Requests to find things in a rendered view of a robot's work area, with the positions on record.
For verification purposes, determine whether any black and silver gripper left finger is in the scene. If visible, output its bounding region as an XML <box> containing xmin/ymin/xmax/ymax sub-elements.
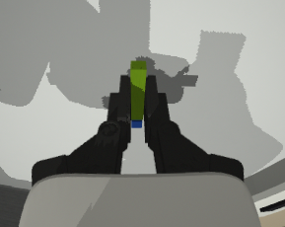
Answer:
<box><xmin>32</xmin><ymin>75</ymin><xmax>131</xmax><ymax>187</ymax></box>

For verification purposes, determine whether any lime green rod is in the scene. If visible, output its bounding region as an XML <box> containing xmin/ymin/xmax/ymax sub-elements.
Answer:
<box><xmin>130</xmin><ymin>61</ymin><xmax>147</xmax><ymax>120</ymax></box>

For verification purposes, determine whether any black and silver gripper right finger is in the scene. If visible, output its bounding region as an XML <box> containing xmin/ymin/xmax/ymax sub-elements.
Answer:
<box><xmin>144</xmin><ymin>75</ymin><xmax>244</xmax><ymax>181</ymax></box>

